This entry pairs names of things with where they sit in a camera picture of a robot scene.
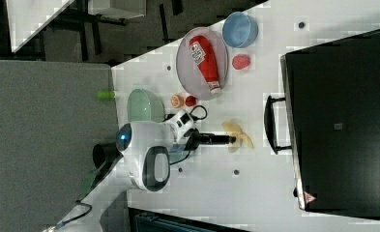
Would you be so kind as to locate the dark blue bin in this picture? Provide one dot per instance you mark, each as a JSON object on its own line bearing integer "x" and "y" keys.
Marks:
{"x": 153, "y": 223}

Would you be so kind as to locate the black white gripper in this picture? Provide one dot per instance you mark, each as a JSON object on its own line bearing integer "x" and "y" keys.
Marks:
{"x": 188, "y": 138}

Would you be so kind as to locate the plush orange slice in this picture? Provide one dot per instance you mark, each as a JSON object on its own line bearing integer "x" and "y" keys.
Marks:
{"x": 177, "y": 101}

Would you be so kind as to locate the blue bowl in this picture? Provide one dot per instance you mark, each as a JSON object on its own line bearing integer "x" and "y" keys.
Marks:
{"x": 239, "y": 30}

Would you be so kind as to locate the grey partition panel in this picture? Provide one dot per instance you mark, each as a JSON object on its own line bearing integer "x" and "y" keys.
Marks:
{"x": 50, "y": 121}

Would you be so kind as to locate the red plush ketchup bottle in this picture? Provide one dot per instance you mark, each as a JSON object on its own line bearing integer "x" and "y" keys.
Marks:
{"x": 204, "y": 57}

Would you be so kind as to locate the green colander basket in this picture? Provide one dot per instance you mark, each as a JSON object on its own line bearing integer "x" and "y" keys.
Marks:
{"x": 144, "y": 105}

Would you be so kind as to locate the white side table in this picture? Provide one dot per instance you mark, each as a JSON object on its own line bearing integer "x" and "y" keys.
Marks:
{"x": 28, "y": 17}

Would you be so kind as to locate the yellow plush peeled banana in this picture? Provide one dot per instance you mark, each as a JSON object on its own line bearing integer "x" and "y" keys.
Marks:
{"x": 233, "y": 130}

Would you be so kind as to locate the grey round plate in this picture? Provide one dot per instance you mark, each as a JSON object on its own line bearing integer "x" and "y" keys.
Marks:
{"x": 189, "y": 74}

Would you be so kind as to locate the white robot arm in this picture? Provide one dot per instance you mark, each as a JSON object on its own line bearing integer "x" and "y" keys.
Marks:
{"x": 145, "y": 147}

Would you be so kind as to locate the green cylinder marker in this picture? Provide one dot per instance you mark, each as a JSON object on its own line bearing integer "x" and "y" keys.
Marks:
{"x": 106, "y": 95}

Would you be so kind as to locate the small red plush strawberry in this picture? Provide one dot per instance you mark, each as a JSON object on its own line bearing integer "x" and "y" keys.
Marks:
{"x": 190, "y": 101}

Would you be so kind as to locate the large plush strawberry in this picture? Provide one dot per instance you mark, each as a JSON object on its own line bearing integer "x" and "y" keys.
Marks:
{"x": 240, "y": 61}

